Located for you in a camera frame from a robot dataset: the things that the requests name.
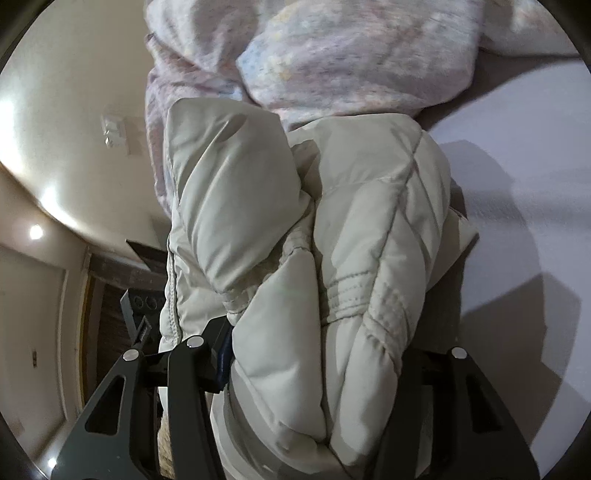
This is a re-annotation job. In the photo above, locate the dark wooden cabinet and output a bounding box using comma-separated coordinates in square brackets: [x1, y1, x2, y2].
[85, 239, 168, 384]

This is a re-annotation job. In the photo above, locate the white wall switch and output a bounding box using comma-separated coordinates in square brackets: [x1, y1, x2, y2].
[100, 114, 129, 149]

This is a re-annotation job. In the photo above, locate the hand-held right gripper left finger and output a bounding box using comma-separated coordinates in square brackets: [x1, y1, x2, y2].
[51, 318, 232, 480]

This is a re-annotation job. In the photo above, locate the cream door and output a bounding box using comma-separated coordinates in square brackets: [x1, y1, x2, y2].
[0, 247, 90, 439]

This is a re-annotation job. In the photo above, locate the grey device with round dials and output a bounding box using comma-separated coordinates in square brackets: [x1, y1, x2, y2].
[120, 287, 163, 354]

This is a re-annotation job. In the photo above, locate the pastel patterned duvet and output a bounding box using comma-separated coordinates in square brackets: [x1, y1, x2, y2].
[143, 0, 580, 217]

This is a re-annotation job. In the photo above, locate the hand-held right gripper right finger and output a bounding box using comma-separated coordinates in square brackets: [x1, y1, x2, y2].
[369, 346, 541, 480]

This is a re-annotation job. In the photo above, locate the beige puffer jacket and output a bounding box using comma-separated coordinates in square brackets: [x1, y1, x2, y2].
[157, 98, 481, 480]

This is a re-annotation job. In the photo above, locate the woven basket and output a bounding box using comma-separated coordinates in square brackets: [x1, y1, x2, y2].
[156, 410, 178, 480]

